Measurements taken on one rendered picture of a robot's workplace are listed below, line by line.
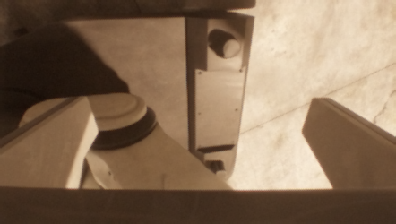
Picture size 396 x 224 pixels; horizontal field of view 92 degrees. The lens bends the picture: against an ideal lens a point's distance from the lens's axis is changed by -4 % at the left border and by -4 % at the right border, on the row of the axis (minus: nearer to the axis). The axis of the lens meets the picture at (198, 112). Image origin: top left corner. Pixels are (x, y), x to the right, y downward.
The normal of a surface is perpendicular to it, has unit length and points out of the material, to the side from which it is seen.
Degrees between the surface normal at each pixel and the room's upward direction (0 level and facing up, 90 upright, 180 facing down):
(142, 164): 90
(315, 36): 0
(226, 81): 0
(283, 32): 0
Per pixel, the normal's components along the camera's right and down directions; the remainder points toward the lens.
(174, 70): 0.20, 0.51
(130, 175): 0.00, -0.85
